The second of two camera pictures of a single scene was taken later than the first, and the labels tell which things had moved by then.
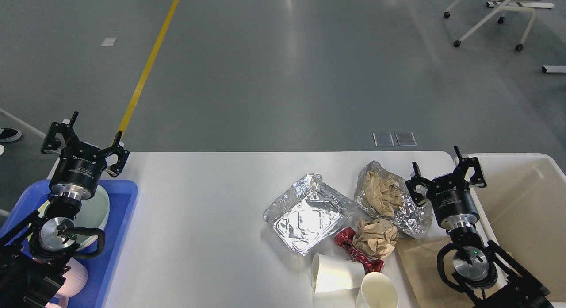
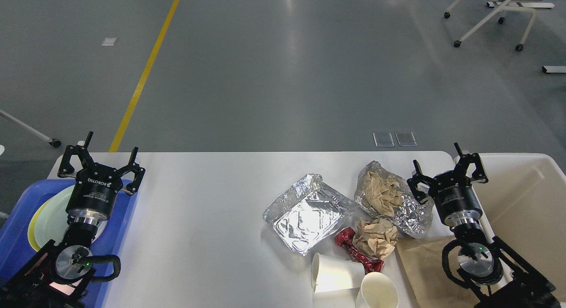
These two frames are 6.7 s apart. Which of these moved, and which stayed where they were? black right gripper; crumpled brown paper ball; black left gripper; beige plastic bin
Moved: black left gripper
Stayed: crumpled brown paper ball; black right gripper; beige plastic bin
